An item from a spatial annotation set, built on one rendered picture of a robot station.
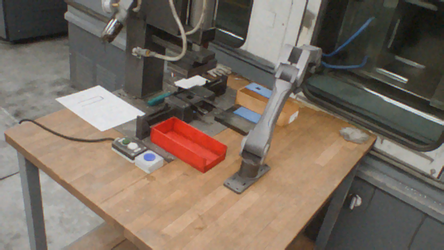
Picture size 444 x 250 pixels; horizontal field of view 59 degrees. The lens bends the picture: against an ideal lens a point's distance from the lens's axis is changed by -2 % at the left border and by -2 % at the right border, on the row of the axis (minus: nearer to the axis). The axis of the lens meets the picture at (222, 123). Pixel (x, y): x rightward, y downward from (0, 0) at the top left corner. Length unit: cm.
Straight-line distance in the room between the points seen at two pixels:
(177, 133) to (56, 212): 118
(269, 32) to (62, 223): 153
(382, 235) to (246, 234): 109
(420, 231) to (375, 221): 20
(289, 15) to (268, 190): 96
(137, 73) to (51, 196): 116
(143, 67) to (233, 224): 79
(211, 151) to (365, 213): 96
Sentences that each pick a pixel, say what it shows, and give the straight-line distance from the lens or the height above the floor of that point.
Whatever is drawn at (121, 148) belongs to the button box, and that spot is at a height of 93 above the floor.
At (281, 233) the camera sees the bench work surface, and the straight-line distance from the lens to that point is 121.
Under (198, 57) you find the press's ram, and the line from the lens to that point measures 149.
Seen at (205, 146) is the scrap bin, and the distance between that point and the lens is 145.
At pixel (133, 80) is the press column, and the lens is 174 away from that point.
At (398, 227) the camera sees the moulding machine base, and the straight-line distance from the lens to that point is 209.
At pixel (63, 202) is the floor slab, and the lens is 256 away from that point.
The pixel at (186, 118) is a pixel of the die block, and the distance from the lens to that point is 157.
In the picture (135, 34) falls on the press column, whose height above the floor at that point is 117.
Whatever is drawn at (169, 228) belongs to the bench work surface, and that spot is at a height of 90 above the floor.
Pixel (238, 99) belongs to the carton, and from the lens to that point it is 177.
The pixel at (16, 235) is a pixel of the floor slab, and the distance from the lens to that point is 243.
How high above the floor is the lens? 173
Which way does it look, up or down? 31 degrees down
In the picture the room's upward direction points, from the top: 10 degrees clockwise
